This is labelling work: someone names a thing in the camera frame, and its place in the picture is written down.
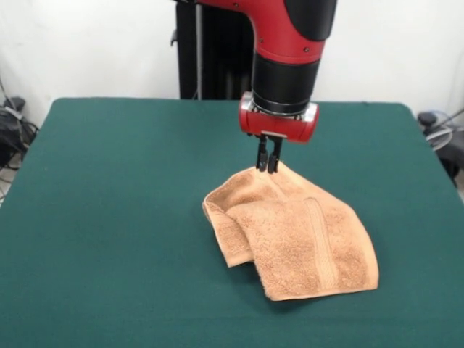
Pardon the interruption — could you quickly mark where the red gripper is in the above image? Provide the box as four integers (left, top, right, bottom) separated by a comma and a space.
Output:
238, 107, 320, 175

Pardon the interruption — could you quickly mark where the orange terry towel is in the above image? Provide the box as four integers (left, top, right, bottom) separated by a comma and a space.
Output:
202, 165, 381, 302

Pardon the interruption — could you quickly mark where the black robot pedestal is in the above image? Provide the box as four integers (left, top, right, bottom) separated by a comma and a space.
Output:
168, 0, 257, 101

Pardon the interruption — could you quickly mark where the dark green table cloth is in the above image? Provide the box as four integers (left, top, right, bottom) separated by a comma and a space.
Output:
0, 96, 464, 348

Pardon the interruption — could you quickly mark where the black stand base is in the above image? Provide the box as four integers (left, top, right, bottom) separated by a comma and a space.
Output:
416, 108, 464, 178
0, 96, 39, 170

